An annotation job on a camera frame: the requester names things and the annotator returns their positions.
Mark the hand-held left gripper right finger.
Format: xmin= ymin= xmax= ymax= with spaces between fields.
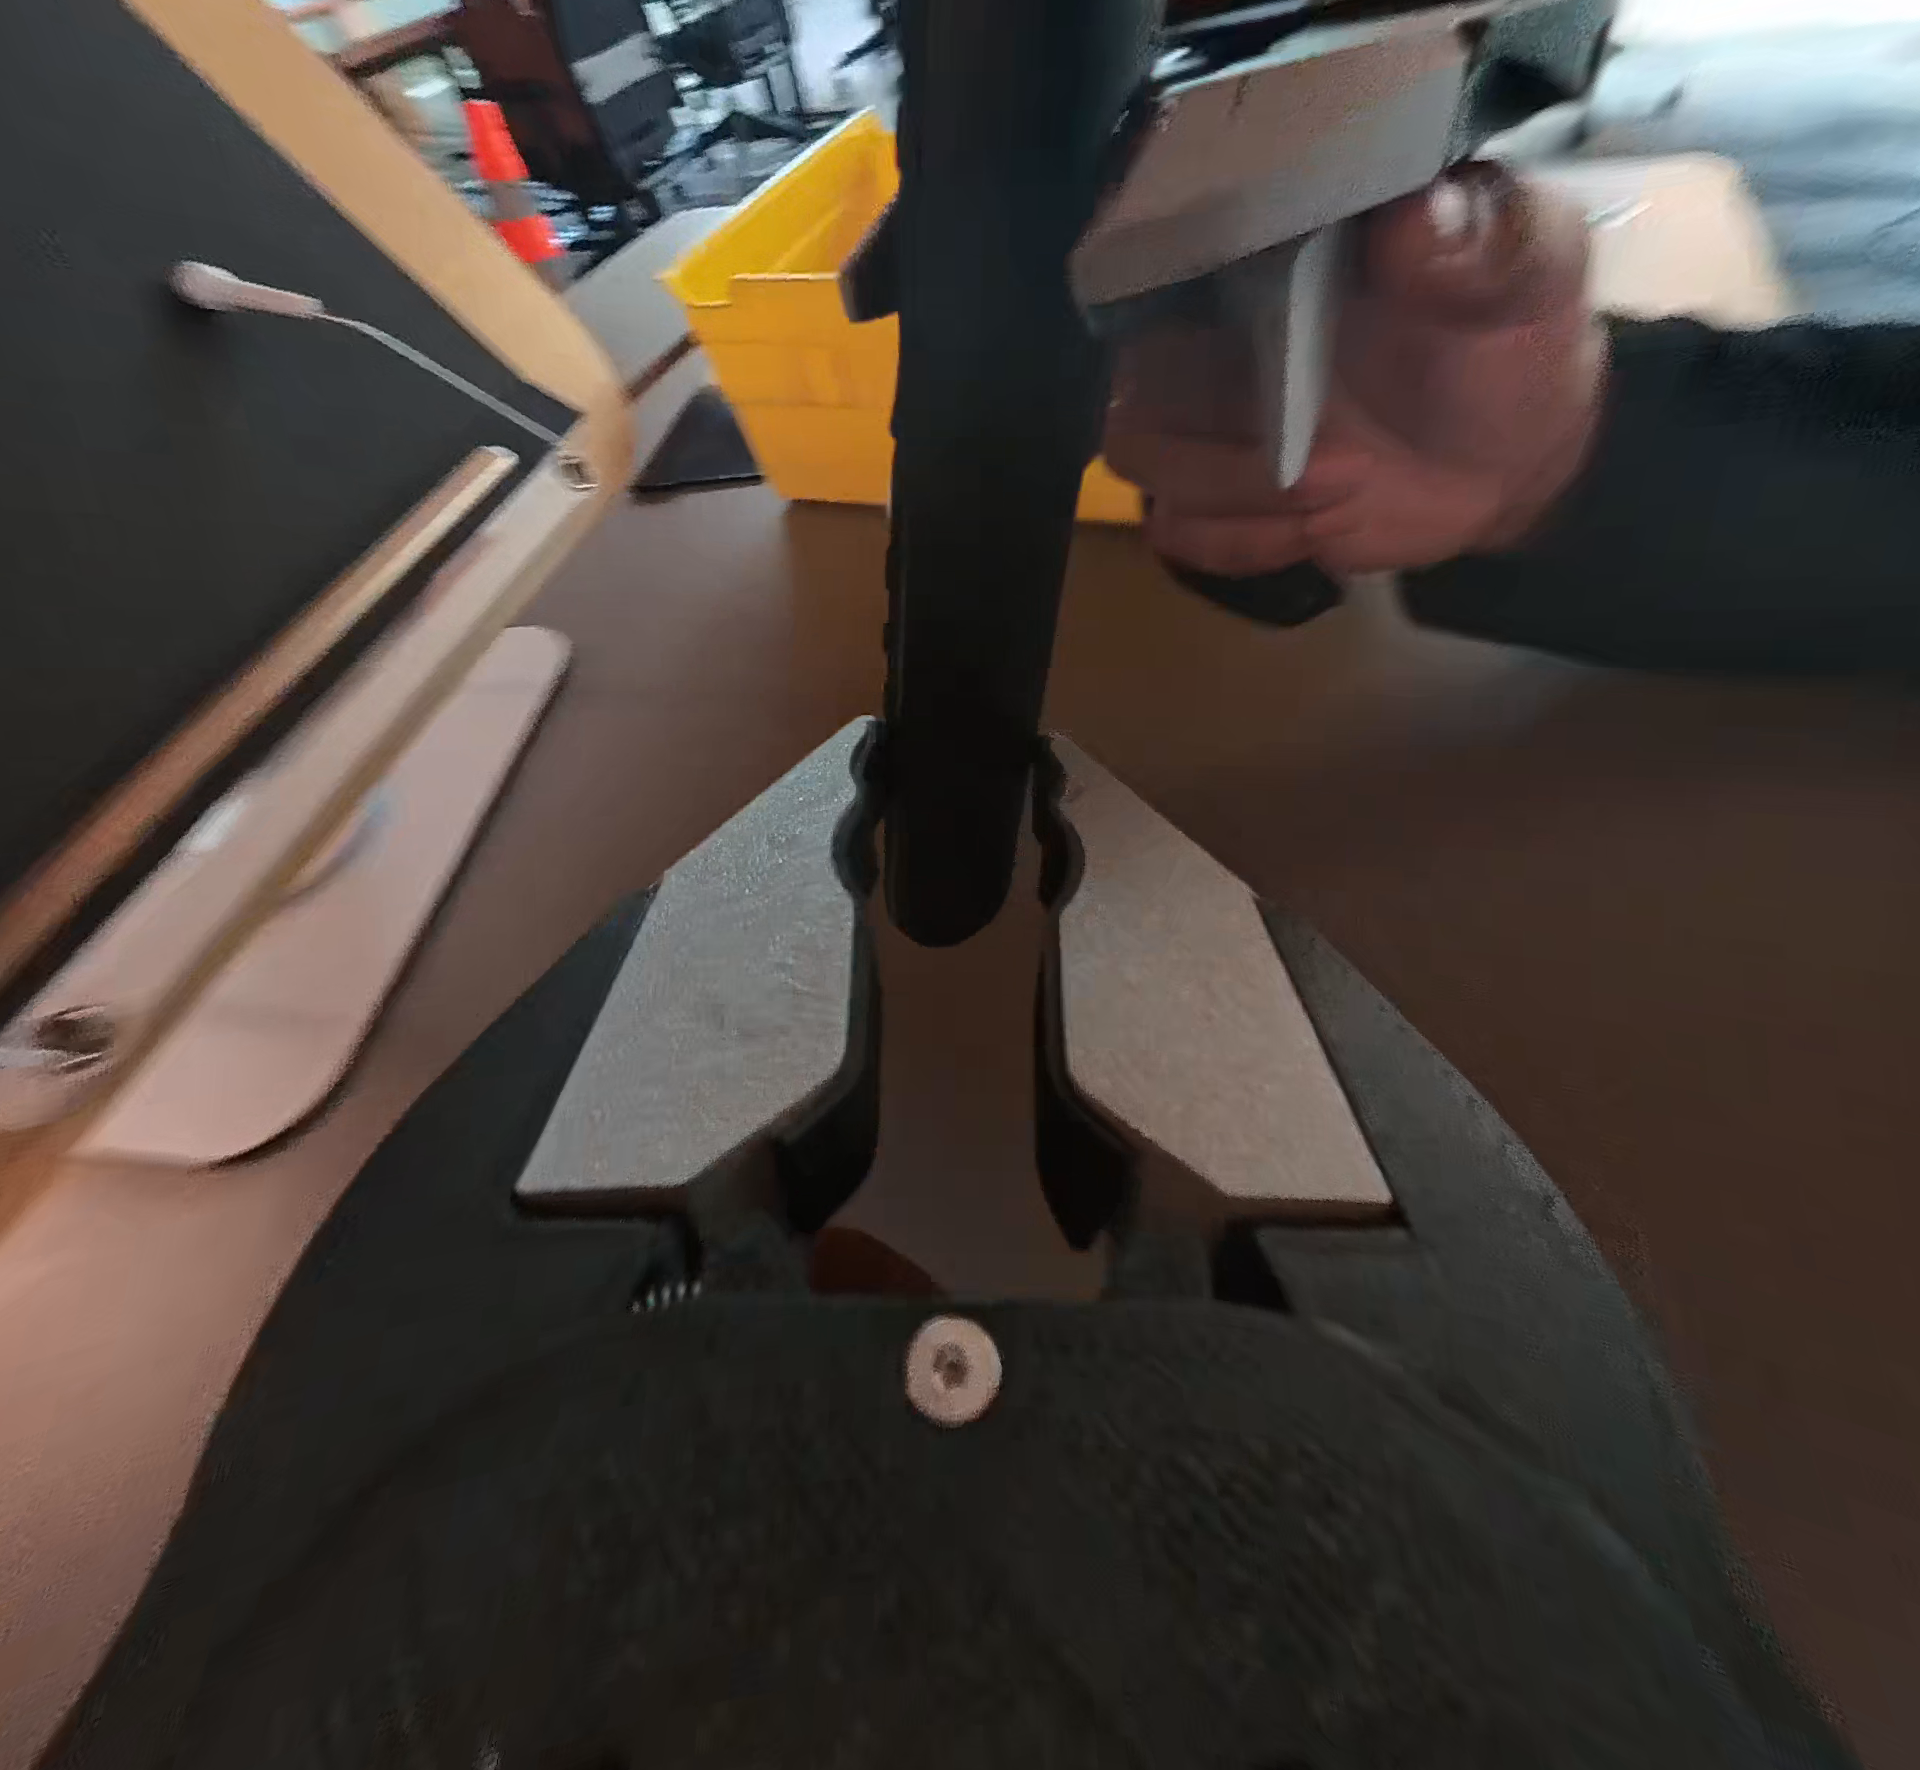
xmin=1031 ymin=732 xmax=1398 ymax=1251

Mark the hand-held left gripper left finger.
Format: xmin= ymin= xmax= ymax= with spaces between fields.
xmin=513 ymin=714 xmax=885 ymax=1231

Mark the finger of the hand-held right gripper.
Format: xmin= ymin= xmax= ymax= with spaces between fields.
xmin=1069 ymin=43 xmax=1483 ymax=490
xmin=835 ymin=224 xmax=903 ymax=326

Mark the yellow plastic bin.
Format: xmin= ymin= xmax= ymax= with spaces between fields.
xmin=659 ymin=106 xmax=1149 ymax=523

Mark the black plastic tool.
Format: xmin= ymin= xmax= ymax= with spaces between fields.
xmin=874 ymin=0 xmax=1193 ymax=950

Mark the person's right hand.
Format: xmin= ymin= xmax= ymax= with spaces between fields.
xmin=1100 ymin=163 xmax=1618 ymax=582

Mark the black flat pad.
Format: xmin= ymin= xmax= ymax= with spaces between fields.
xmin=629 ymin=387 xmax=768 ymax=498

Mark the orange traffic cone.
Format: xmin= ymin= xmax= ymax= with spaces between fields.
xmin=453 ymin=95 xmax=567 ymax=273

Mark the group of black office chairs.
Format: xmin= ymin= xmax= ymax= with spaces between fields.
xmin=441 ymin=0 xmax=909 ymax=220

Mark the black wooden book stand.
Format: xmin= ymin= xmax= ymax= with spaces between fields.
xmin=0 ymin=0 xmax=634 ymax=1247

